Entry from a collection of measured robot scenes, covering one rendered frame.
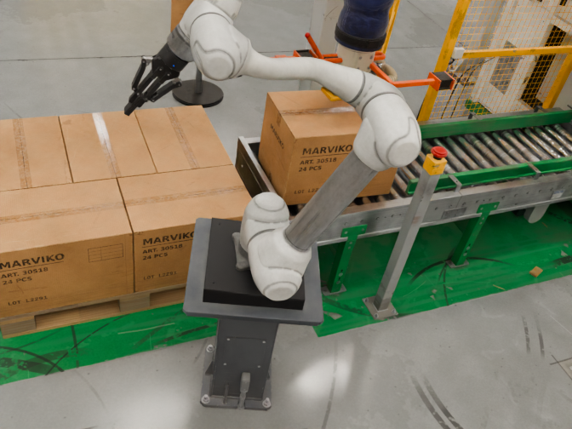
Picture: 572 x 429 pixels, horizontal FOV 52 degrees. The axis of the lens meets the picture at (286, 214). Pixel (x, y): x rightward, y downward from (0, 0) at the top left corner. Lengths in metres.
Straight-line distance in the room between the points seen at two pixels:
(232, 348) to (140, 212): 0.77
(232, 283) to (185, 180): 0.99
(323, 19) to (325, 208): 2.16
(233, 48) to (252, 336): 1.34
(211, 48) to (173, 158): 1.78
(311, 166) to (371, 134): 1.16
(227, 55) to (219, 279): 0.97
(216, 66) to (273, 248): 0.71
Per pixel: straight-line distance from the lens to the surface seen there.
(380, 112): 1.65
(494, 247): 3.97
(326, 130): 2.73
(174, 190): 2.90
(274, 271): 1.86
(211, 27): 1.42
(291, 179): 2.78
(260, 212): 1.99
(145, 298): 3.01
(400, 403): 2.96
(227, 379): 2.66
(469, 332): 3.38
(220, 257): 2.18
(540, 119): 4.23
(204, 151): 3.18
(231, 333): 2.40
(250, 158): 3.05
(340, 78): 1.70
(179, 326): 3.01
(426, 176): 2.68
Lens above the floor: 2.37
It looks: 40 degrees down
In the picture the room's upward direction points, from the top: 11 degrees clockwise
